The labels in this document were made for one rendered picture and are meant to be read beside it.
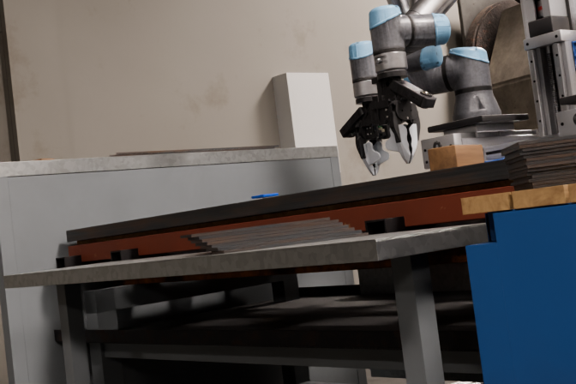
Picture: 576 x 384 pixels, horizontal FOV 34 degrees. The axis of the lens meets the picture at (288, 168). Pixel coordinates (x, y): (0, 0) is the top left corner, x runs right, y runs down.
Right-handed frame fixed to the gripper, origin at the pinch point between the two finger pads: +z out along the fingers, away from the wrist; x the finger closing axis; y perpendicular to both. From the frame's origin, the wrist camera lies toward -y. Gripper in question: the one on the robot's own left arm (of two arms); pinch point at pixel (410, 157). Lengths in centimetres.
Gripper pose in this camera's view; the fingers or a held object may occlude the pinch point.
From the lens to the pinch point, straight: 216.5
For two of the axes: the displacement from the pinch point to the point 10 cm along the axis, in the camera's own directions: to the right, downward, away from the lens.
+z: 1.2, 9.9, -0.6
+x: -7.5, 0.5, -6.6
